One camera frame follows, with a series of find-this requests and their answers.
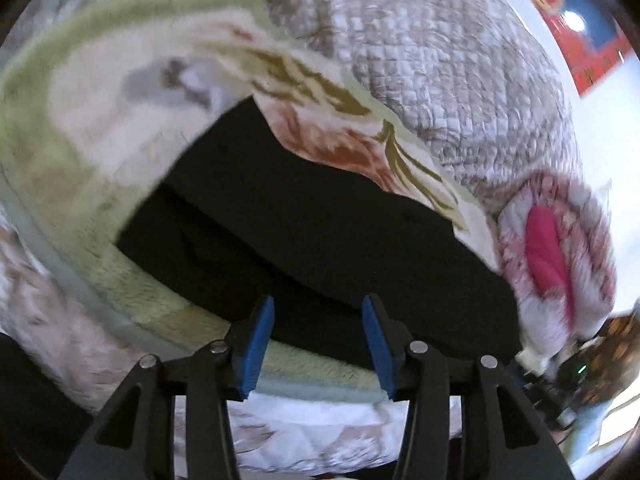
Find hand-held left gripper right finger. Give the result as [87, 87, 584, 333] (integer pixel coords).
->
[361, 294, 577, 480]

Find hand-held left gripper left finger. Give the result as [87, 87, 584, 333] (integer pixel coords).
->
[57, 295, 276, 480]

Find black pants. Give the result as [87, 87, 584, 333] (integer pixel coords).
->
[116, 97, 523, 367]

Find white sheet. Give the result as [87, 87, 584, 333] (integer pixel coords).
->
[172, 392, 463, 476]

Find pink floral comforter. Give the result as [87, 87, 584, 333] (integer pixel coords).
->
[492, 170, 622, 357]

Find floral fleece blanket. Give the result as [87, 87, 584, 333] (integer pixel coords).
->
[0, 0, 501, 406]

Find beige quilted bedspread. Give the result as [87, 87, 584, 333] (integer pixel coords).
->
[0, 0, 587, 476]

